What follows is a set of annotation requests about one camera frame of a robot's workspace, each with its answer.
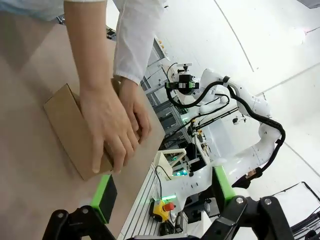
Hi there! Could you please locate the aluminium table frame rail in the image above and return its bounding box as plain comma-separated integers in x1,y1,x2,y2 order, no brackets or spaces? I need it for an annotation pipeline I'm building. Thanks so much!
117,159,163,240

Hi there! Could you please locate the metal equipment rack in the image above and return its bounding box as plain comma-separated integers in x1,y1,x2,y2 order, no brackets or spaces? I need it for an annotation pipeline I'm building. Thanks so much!
141,37,191,151

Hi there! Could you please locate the yellow red emergency stop button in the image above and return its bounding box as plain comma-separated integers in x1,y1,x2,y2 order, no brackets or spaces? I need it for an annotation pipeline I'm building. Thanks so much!
152,199,176,222

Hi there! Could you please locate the person in white jacket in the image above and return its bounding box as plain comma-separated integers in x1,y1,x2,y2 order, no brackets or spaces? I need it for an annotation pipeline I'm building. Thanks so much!
0,0,168,86

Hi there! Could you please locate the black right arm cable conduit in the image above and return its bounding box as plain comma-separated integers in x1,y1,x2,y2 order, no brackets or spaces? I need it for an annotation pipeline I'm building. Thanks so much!
166,76,286,176

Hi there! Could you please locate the black emergency stop cable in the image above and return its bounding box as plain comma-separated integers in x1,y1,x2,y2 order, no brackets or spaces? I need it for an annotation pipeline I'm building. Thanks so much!
154,164,173,201

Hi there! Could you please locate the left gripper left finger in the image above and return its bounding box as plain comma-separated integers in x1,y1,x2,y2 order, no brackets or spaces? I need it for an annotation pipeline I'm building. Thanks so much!
41,174,118,240

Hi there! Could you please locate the brown cardboard box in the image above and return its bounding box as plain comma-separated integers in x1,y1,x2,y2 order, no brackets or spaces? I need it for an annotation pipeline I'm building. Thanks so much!
43,78,141,181

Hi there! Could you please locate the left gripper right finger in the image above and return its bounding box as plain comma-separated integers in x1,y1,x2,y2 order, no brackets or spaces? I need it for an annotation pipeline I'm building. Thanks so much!
199,164,296,240

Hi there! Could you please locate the white panel black frame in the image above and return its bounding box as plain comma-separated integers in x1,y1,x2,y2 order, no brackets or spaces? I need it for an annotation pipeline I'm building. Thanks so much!
272,181,320,240

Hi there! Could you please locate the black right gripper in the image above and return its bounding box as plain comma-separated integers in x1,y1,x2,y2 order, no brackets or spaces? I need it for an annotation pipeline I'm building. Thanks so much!
164,74,200,95

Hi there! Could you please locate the person's right forearm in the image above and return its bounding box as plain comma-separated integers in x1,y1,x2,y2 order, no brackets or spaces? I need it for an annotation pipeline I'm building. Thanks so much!
63,0,116,93

